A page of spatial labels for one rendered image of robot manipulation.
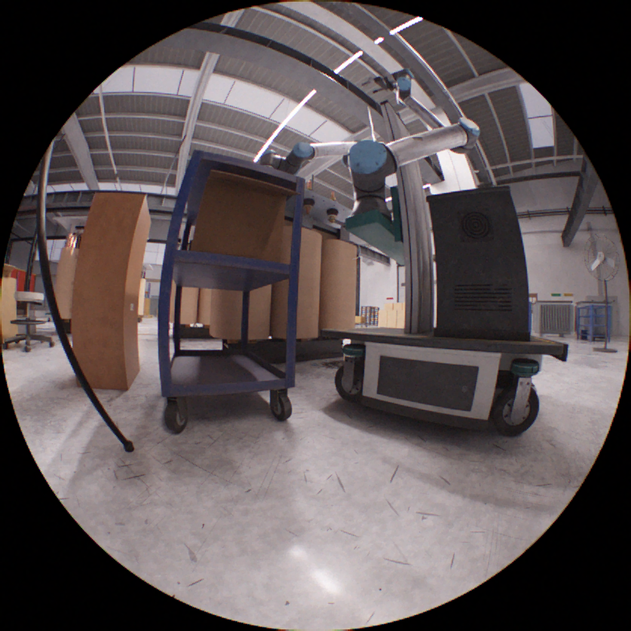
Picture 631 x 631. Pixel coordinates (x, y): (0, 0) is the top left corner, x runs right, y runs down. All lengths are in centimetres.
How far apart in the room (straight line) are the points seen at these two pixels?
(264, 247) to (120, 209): 79
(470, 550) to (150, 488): 60
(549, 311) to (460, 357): 836
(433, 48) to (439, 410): 1063
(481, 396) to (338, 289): 147
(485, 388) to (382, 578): 53
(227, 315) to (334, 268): 99
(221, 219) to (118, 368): 79
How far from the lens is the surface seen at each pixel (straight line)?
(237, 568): 40
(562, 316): 892
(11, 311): 291
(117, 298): 107
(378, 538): 44
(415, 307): 87
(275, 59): 472
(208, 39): 484
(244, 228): 72
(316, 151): 118
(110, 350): 110
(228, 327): 138
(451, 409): 71
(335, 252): 189
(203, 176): 88
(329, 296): 181
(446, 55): 1086
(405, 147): 95
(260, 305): 143
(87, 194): 1188
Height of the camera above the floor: 37
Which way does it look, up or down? 1 degrees up
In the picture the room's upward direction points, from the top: 2 degrees clockwise
